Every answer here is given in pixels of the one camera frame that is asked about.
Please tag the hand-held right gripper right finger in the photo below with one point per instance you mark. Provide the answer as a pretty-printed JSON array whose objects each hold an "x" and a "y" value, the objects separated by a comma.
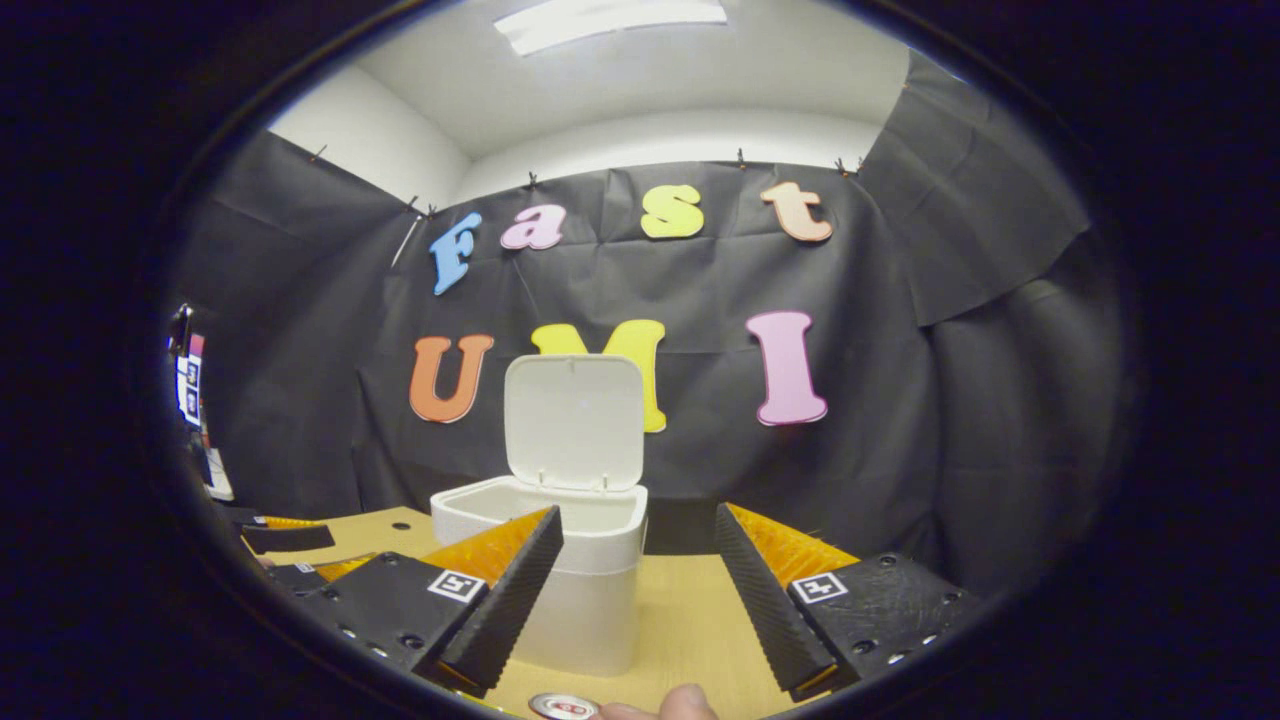
[{"x": 770, "y": 610}]

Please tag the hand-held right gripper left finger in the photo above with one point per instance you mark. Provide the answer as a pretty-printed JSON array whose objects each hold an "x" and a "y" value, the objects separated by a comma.
[{"x": 505, "y": 610}]

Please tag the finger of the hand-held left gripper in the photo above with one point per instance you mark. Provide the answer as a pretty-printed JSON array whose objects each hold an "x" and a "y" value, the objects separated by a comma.
[
  {"x": 295, "y": 577},
  {"x": 290, "y": 538}
]

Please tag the red pop can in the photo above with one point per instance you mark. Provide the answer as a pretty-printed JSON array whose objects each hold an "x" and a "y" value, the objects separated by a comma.
[{"x": 563, "y": 708}]

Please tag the white desktop garbage bin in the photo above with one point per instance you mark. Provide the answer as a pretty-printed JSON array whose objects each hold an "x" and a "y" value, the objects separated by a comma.
[{"x": 575, "y": 420}]

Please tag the wooden desktop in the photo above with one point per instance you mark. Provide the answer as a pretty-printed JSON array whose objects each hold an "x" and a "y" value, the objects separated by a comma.
[{"x": 690, "y": 620}]

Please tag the white side table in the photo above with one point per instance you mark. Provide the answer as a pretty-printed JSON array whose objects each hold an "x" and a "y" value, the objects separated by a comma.
[{"x": 218, "y": 485}]

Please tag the computer monitor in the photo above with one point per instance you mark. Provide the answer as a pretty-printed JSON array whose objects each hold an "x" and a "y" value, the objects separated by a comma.
[{"x": 190, "y": 385}]

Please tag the black backdrop cloth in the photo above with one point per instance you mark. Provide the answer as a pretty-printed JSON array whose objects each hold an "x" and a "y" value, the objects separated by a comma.
[{"x": 900, "y": 400}]

